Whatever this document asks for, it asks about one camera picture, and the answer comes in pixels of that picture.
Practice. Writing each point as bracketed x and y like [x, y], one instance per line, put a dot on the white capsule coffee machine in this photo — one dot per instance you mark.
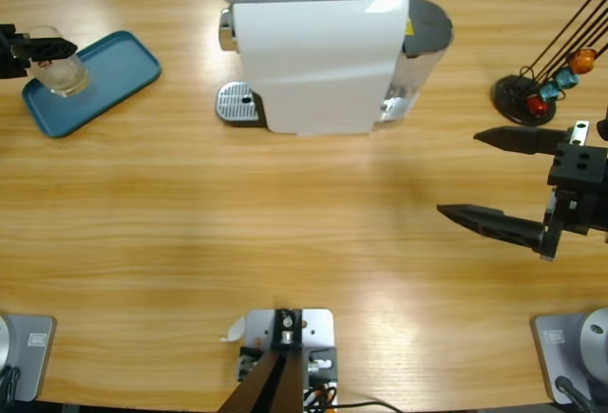
[313, 61]

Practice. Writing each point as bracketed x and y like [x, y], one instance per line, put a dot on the red coffee capsule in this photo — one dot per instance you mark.
[537, 106]

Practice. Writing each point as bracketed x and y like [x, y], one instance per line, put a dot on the orange coffee capsule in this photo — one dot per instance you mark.
[582, 60]

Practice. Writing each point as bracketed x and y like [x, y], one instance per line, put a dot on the black capsule stand with rods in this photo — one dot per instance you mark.
[515, 99]

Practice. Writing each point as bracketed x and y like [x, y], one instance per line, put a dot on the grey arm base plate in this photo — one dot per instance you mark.
[556, 356]
[33, 361]

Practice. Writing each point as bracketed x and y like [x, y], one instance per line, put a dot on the clear glass cup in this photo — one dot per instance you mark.
[64, 76]

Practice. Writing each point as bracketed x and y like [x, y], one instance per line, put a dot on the dark camera mount post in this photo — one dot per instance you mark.
[266, 389]

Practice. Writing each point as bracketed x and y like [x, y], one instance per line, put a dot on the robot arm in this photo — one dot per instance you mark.
[596, 342]
[4, 342]

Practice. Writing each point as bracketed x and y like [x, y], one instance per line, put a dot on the white paper tag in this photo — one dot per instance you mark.
[235, 330]

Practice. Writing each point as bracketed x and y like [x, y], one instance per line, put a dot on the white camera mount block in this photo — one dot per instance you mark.
[318, 327]

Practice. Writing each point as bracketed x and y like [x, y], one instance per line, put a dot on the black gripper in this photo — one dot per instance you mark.
[577, 180]
[12, 52]

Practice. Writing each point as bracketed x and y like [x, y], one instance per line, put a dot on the teal rectangular tray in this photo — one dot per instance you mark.
[114, 76]

